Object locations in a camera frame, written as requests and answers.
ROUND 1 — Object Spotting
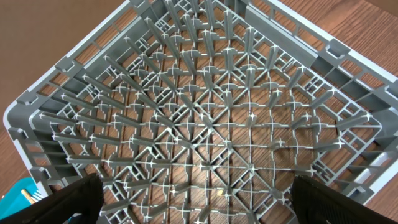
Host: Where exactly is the white plastic fork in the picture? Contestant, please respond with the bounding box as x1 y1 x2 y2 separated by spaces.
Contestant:
31 190 44 203

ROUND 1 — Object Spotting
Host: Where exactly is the grey dishwasher rack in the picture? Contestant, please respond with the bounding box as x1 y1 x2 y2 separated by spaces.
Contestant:
3 1 397 223

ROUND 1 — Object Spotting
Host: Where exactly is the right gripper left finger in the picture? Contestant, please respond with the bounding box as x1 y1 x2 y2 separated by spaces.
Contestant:
1 174 104 224

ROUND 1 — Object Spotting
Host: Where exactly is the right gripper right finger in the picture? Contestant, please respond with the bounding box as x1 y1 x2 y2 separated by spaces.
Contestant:
291 175 397 224

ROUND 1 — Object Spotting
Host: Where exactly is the teal serving tray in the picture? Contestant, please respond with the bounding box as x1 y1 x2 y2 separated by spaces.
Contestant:
1 177 38 219

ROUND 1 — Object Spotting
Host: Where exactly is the wooden chopstick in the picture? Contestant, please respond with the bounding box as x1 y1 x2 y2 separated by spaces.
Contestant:
21 189 37 204

